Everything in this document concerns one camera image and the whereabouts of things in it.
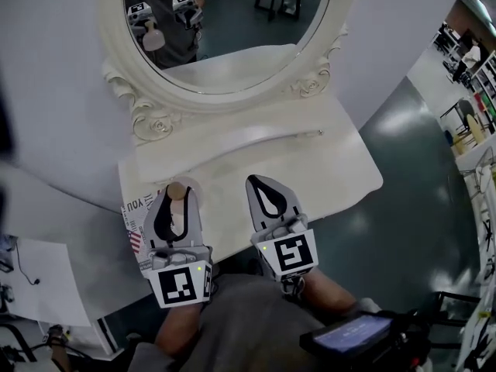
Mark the white side desk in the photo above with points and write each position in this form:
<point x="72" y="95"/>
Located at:
<point x="97" y="223"/>

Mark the black chest device blue screen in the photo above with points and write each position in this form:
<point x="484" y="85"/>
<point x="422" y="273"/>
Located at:
<point x="348" y="335"/>

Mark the person's right forearm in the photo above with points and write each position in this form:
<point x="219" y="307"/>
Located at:
<point x="329" y="293"/>

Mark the white storage shelves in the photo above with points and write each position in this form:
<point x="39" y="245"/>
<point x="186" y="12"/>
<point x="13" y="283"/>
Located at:
<point x="484" y="87"/>

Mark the person's left forearm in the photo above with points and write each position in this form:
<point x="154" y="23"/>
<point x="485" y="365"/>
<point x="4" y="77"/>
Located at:
<point x="178" y="331"/>

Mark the white sheet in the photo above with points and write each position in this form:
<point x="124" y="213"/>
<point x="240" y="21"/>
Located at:
<point x="46" y="285"/>

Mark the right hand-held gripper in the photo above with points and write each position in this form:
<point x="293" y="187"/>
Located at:
<point x="290" y="252"/>

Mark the black chair yellow seat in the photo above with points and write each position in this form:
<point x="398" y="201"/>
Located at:
<point x="467" y="118"/>

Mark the oval mirror white ornate frame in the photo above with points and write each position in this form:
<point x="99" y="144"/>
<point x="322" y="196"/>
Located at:
<point x="162" y="99"/>

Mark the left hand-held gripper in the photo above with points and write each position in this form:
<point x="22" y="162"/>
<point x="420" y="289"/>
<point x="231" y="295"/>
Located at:
<point x="178" y="281"/>

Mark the black white printed box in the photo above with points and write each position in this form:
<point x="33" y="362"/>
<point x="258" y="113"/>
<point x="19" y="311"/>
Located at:
<point x="133" y="215"/>

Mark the person's grey shirt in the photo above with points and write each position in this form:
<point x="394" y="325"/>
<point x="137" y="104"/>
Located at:
<point x="240" y="324"/>

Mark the white dressing table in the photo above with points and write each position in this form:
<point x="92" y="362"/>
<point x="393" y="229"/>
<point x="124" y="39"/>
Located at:
<point x="294" y="169"/>

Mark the black metal frame stool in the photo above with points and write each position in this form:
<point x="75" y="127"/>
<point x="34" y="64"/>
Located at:
<point x="453" y="308"/>

